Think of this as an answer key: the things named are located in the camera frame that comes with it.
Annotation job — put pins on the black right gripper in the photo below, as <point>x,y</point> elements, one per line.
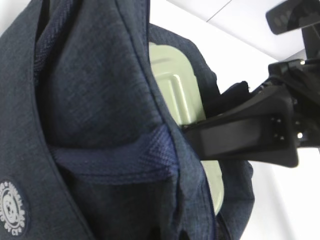
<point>257,125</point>

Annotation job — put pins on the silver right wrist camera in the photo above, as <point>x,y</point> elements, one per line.
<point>291,15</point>

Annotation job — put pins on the dark blue lunch bag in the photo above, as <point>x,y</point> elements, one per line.
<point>88,148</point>

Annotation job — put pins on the green lid glass food container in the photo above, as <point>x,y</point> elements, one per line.
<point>178,85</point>

